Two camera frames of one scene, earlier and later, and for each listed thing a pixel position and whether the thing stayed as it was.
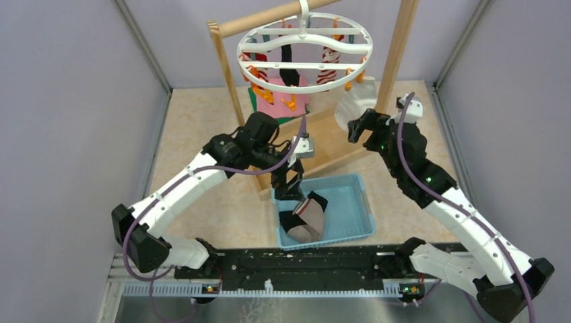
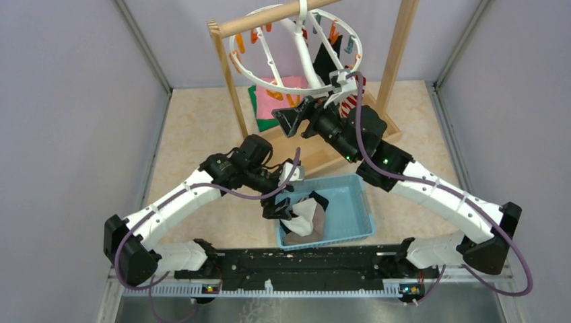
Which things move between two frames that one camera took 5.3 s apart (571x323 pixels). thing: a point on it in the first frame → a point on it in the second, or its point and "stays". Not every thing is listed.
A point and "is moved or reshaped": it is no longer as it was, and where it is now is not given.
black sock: [289, 219] stays
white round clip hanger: [306, 52] is moved or reshaped
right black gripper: [370, 120] → [289, 118]
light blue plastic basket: [348, 216] stays
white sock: [351, 105] → [303, 223]
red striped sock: [328, 75] → [350, 101]
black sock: [290, 77] → [324, 62]
